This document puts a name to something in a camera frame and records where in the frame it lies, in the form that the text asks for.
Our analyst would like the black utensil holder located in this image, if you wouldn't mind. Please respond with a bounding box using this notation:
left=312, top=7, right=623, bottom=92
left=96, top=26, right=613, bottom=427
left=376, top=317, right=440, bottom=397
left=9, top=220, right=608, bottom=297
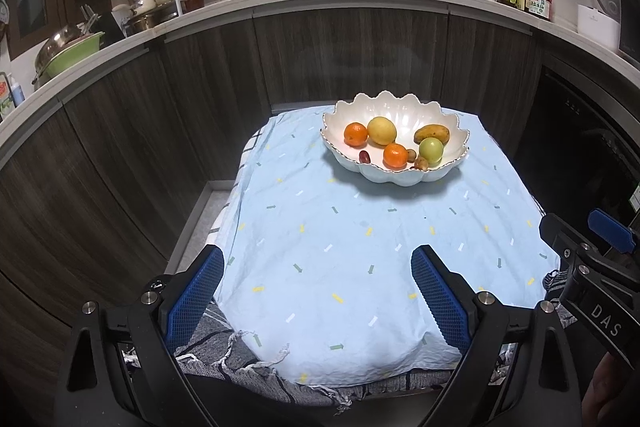
left=95, top=14, right=126, bottom=48

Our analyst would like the steel pot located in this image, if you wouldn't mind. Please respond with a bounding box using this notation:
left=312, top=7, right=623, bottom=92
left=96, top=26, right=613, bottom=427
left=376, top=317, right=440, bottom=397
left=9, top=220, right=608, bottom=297
left=125, top=9, right=166, bottom=35

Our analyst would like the green basin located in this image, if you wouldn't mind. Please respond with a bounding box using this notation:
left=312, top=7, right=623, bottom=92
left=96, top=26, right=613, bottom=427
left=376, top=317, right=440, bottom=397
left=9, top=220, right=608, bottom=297
left=35, top=32, right=106, bottom=80

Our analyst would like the orange tangerine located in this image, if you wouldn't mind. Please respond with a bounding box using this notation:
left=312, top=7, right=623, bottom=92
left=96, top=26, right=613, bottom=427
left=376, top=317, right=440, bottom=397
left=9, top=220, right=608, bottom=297
left=383, top=143, right=409, bottom=170
left=343, top=122, right=369, bottom=146

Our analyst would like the person's right hand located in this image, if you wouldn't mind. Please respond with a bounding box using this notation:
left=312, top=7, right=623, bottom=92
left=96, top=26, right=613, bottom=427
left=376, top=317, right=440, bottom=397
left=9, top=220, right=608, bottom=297
left=582, top=349, right=640, bottom=427

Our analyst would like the steel pan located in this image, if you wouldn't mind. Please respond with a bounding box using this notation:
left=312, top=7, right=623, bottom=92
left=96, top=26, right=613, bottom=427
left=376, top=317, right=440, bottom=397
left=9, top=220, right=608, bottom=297
left=34, top=24, right=96, bottom=72

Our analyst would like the light blue printed cloth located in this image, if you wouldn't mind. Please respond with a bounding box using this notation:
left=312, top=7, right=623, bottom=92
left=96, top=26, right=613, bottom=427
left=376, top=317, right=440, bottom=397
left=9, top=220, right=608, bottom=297
left=212, top=102, right=561, bottom=388

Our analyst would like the white scalloped bowl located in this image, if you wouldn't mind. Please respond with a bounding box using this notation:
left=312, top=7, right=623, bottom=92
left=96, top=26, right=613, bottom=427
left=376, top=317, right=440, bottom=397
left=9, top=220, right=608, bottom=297
left=321, top=90, right=471, bottom=186

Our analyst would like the yellow mango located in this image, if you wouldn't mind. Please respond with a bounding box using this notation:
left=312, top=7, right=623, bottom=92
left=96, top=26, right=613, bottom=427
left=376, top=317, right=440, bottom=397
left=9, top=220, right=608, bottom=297
left=413, top=124, right=451, bottom=145

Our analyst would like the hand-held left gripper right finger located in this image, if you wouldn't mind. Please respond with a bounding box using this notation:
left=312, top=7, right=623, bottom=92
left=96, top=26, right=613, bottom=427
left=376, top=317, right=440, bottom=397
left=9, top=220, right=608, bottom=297
left=411, top=244, right=583, bottom=427

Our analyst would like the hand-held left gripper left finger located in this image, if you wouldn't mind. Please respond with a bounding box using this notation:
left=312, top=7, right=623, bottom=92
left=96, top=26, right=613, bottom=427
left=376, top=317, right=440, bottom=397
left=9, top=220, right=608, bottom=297
left=52, top=244, right=226, bottom=427

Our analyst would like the black built-in oven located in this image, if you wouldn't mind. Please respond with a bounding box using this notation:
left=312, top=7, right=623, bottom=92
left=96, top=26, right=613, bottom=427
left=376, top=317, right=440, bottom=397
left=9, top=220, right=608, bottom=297
left=515, top=67, right=640, bottom=248

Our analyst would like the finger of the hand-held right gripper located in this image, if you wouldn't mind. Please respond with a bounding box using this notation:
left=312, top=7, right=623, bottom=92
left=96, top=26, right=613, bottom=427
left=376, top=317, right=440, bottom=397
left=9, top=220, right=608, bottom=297
left=539, top=213, right=593, bottom=268
left=587, top=208, right=640, bottom=258

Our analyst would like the yellow lemon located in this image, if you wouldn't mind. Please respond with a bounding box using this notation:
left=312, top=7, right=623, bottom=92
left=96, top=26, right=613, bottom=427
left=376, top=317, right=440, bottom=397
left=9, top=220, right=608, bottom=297
left=367, top=117, right=399, bottom=146

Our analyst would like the white box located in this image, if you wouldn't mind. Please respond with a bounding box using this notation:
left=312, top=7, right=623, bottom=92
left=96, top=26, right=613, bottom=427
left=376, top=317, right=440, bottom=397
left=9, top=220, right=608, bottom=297
left=577, top=4, right=621, bottom=50

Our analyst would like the dark wood cabinet door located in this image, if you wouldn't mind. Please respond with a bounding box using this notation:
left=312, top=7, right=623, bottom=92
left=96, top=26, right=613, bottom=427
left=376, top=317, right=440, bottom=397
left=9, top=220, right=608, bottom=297
left=62, top=44, right=211, bottom=268
left=252, top=4, right=449, bottom=115
left=440, top=7, right=543, bottom=128
left=0, top=107, right=171, bottom=328
left=160, top=14, right=273, bottom=188

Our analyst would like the grey plaid blanket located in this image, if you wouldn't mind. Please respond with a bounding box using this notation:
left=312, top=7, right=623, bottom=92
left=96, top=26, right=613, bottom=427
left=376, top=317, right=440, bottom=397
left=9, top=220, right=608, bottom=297
left=122, top=104, right=576, bottom=408

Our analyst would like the green apple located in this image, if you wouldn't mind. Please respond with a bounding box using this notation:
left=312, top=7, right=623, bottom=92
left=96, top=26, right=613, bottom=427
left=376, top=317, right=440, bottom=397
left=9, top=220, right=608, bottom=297
left=418, top=138, right=444, bottom=165

